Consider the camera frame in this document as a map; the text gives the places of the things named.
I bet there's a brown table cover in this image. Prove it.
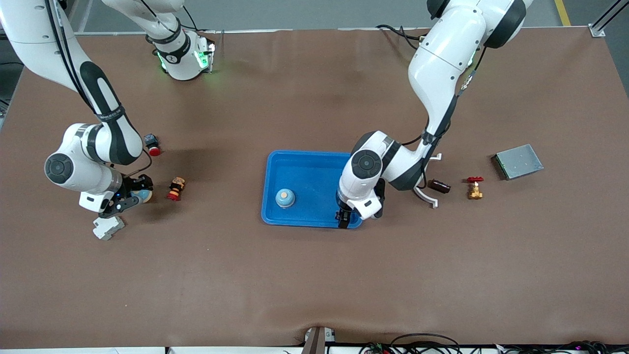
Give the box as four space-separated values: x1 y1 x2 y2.
0 27 629 349

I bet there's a black cable bundle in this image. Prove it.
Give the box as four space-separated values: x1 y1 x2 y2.
359 333 629 354

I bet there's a grey metal box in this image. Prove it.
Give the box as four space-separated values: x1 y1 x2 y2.
490 144 545 181

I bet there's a grey metal bracket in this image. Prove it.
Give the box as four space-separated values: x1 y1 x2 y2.
302 326 337 354

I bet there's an aluminium frame post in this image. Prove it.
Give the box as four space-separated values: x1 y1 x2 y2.
590 0 621 37

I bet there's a white curved pipe clamp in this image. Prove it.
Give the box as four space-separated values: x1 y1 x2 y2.
414 153 443 209

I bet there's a black base cable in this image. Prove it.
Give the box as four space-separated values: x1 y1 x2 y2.
376 24 423 42
182 5 217 35

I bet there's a white circuit breaker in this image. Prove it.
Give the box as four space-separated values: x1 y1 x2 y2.
92 214 125 241

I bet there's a blue plastic tray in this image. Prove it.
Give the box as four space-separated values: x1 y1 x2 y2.
261 150 365 229

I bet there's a red yellow emergency button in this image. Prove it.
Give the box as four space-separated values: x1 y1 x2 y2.
166 177 186 202

